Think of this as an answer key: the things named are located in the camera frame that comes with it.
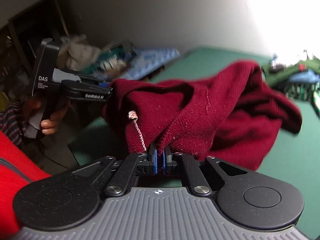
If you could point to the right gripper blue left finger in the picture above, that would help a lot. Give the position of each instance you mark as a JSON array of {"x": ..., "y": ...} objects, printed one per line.
[{"x": 129, "y": 171}]

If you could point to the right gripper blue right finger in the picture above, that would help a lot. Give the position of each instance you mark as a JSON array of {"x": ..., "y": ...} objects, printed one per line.
[{"x": 185, "y": 167}]

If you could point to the dark red knit sweater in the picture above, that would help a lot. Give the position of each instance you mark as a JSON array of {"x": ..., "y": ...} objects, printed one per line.
[{"x": 232, "y": 115}]

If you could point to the red clothed forearm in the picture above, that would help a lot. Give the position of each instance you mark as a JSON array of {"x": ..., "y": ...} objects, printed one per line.
[{"x": 17, "y": 170}]

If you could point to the person's left hand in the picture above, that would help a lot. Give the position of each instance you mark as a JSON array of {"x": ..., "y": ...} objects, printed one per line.
[{"x": 49, "y": 126}]

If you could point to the white work gloves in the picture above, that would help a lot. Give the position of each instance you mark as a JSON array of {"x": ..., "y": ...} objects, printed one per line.
[{"x": 76, "y": 53}]

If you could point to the blue white checkered towel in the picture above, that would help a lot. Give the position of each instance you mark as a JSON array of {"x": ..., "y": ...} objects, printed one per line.
[{"x": 149, "y": 60}]

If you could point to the green white striped garment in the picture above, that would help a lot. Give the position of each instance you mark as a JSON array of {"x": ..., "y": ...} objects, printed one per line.
[{"x": 304, "y": 92}]

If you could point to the light blue garment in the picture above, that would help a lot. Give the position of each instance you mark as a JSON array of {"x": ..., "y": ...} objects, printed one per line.
[{"x": 308, "y": 76}]

